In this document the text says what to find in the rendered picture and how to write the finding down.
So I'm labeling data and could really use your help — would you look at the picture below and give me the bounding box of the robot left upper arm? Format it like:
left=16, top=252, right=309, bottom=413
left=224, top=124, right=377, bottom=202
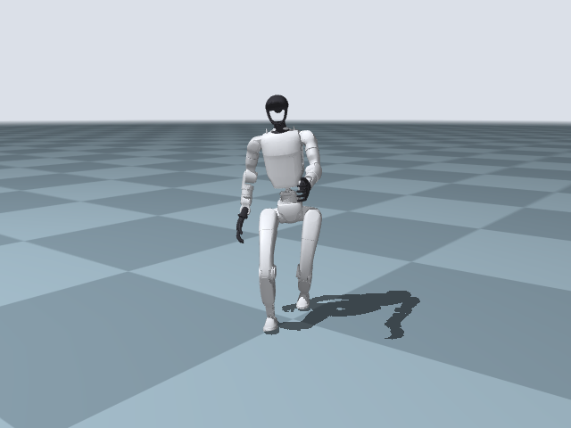
left=298, top=130, right=320, bottom=173

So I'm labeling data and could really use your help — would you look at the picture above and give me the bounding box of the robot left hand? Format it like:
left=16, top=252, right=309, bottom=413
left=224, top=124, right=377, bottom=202
left=296, top=177, right=311, bottom=202

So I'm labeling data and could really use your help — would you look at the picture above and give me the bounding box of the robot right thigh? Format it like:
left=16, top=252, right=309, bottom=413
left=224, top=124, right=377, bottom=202
left=259, top=208, right=280, bottom=281

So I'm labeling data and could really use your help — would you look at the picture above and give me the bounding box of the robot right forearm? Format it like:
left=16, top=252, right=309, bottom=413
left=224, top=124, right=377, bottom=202
left=240, top=171, right=253, bottom=216

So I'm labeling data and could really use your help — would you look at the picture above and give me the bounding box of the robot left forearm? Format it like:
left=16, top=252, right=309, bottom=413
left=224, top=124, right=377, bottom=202
left=298, top=162, right=322, bottom=190

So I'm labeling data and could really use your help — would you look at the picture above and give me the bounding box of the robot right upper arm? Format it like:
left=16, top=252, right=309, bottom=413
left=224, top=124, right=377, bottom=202
left=245, top=136, right=262, bottom=183

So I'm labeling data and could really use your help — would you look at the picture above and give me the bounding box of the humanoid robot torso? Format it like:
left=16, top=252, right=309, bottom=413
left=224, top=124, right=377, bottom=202
left=261, top=126, right=304, bottom=224

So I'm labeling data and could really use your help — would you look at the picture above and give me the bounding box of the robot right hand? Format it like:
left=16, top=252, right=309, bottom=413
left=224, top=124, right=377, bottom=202
left=236, top=207, right=248, bottom=243

